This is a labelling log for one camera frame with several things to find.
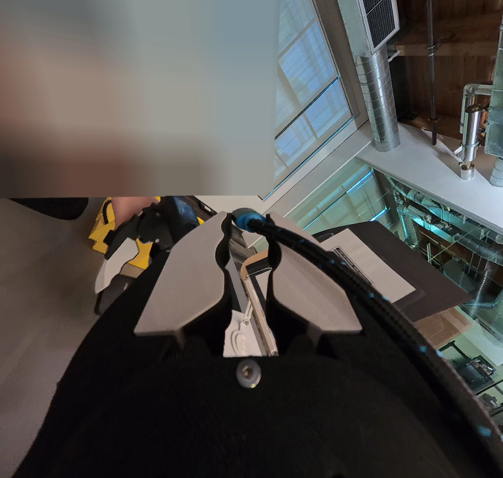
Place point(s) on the large paned window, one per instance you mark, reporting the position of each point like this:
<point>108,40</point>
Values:
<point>310,73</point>

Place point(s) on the black panel with white sheet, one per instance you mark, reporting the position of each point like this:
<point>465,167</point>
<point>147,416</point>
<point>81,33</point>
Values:
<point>432,281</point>

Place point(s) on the light wooden board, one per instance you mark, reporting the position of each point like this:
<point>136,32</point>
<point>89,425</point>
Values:
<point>444,322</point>
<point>259,312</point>

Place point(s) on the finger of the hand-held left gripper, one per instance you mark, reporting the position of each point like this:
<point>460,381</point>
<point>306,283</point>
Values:
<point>116,265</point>

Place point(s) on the grey docking hub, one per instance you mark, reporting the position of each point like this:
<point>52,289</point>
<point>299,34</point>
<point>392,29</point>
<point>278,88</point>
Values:
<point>114,295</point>

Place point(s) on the round metal air duct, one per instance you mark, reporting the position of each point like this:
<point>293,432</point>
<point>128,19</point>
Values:
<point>379,100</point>

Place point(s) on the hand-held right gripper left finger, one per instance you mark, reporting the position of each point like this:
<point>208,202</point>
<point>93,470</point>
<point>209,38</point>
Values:
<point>184,281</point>

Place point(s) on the white plastic plate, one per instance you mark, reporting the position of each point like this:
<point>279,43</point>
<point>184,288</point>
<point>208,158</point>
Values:
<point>235,336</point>

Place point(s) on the yellow plastic bin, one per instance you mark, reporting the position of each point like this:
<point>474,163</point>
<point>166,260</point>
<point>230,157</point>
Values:
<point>96,236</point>

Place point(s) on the person's left hand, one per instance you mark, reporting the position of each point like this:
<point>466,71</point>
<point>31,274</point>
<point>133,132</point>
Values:
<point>129,208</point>

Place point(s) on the shiny metal pipe fitting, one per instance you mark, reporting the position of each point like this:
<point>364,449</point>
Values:
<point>471,132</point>

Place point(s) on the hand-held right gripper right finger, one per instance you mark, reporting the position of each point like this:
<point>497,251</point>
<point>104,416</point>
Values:
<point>302,289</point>

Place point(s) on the thin dark ceiling pipe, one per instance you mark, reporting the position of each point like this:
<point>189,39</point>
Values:
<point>431,53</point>

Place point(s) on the rectangular duct with vent grille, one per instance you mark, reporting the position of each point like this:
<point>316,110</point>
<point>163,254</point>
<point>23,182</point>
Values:
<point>373,10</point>

